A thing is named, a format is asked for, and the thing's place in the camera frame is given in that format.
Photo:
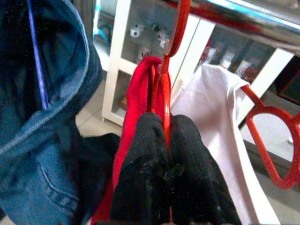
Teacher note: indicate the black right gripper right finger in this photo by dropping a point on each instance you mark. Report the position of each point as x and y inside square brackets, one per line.
[192, 175]

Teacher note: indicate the blue denim jacket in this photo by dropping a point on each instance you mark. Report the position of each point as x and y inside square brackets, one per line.
[35, 152]

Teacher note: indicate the red plastic hanger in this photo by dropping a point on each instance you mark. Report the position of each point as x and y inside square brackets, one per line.
[263, 152]

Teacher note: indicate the grey curtain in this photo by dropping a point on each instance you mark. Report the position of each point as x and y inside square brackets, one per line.
[86, 14]

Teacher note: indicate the chrome clothes rack black stand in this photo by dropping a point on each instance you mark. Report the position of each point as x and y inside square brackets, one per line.
[257, 21]

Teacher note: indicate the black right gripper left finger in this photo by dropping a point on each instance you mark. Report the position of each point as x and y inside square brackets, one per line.
[140, 164]

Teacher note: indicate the white printed T-shirt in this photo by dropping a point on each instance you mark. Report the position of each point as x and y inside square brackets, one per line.
[211, 105]

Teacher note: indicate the long red garment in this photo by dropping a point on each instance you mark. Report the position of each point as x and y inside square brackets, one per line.
[136, 93]

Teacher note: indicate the black box gold label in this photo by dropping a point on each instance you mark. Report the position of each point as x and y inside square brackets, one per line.
[290, 70]

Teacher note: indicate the white glass door cabinet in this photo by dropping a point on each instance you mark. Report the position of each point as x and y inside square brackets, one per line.
[117, 58]

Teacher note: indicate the purple plastic hanger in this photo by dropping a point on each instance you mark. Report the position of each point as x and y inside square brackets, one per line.
[38, 65]

